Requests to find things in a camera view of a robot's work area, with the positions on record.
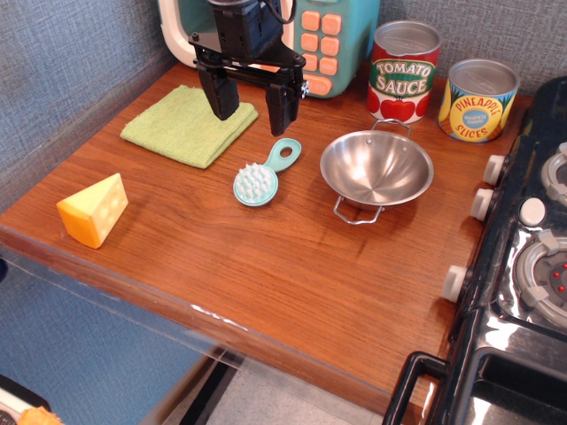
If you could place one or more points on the teal scrub brush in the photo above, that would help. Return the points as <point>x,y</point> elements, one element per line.
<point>257,184</point>

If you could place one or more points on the white stove knob top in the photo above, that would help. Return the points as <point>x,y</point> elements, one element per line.
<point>493,169</point>

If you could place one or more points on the pineapple slices can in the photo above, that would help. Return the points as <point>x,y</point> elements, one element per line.
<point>477,100</point>

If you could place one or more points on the white stove knob bottom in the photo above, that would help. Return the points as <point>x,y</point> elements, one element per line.
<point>453,283</point>

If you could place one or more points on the white stove knob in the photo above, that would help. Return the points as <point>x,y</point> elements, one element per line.
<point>493,169</point>
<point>481,203</point>
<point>453,283</point>

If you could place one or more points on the tomato sauce can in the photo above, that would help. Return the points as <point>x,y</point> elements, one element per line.
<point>402,69</point>

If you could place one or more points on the green folded towel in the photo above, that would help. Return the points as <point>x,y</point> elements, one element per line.
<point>182,127</point>

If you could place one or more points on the black toy stove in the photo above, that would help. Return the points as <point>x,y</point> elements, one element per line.
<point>507,357</point>

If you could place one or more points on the stainless steel colander bowl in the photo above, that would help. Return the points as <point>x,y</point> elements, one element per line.
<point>375,168</point>

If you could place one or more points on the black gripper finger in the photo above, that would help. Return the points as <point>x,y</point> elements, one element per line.
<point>283,107</point>
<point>221,93</point>

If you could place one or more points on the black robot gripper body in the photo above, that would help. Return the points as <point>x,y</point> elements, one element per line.
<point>247,45</point>

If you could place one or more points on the white stove knob middle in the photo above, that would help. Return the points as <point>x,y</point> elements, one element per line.
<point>481,203</point>

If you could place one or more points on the orange fuzzy object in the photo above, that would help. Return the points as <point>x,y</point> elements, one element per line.
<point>38,416</point>

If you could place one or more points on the teal toy microwave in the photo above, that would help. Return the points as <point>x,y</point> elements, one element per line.
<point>335,37</point>

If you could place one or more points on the yellow toy cheese wedge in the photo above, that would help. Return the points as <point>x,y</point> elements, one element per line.
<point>90,214</point>

